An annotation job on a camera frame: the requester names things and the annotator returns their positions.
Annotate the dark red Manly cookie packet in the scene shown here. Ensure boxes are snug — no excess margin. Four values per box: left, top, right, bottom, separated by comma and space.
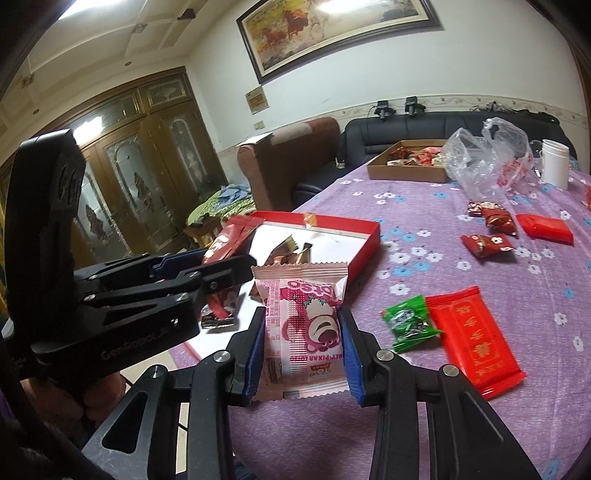
200, 288, 238, 330

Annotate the red snack packet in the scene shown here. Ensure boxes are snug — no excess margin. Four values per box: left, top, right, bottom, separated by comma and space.
202, 215, 263, 264

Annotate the gold brown snack packet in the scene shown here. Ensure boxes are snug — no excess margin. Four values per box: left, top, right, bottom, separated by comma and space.
264, 235, 312, 266

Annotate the pink Lotso bear packet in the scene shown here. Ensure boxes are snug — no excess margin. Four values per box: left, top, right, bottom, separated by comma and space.
252, 263, 349, 401

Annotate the green blue cloth pile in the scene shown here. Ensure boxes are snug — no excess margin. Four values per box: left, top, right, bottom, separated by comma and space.
185, 184, 256, 226

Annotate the large red flat packet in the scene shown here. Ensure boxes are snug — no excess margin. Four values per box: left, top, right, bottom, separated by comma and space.
426, 286, 527, 400

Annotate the red white gift box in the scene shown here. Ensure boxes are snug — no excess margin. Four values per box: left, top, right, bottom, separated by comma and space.
184, 211, 381, 360

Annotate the wooden glass door wardrobe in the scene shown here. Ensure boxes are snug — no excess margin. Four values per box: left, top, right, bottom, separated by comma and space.
33, 67, 228, 267

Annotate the green candy packet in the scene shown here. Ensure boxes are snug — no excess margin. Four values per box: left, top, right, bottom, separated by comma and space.
381, 295, 443, 353

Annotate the brown armchair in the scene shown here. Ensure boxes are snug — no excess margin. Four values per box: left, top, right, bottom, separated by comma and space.
238, 117, 345, 211

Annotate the purple floral tablecloth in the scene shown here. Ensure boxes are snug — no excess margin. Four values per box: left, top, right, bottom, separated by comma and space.
168, 158, 591, 480

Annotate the red flower candy packet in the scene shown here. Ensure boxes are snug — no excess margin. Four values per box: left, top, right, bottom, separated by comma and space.
460, 234, 514, 259

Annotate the black leather sofa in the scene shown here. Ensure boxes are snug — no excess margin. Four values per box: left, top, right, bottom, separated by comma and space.
291, 110, 577, 207

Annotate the dark red foil packet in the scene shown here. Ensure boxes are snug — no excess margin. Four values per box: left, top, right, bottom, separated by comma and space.
467, 201, 518, 238

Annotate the red square packet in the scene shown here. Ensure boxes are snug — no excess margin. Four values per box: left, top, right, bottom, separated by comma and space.
516, 214, 574, 245

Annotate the brown cardboard snack tray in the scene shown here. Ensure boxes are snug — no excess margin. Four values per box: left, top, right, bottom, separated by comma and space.
367, 139, 448, 183

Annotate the framed horse painting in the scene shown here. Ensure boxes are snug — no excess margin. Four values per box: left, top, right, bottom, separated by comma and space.
236, 0, 441, 84

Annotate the clear plastic bag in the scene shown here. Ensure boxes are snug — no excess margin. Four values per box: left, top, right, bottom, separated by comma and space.
441, 117, 534, 201

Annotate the white plastic jar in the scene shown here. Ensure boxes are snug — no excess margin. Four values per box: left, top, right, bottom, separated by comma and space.
542, 139, 570, 190

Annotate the small wall plaque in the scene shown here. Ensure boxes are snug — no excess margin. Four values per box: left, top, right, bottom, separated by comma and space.
245, 86, 270, 115

